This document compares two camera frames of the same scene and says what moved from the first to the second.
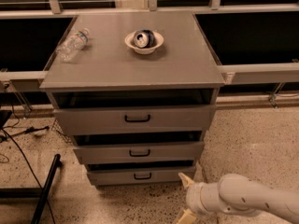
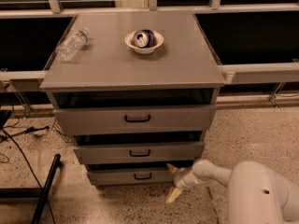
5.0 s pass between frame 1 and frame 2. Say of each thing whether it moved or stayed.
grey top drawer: stayed
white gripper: moved
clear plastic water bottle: stayed
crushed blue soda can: stayed
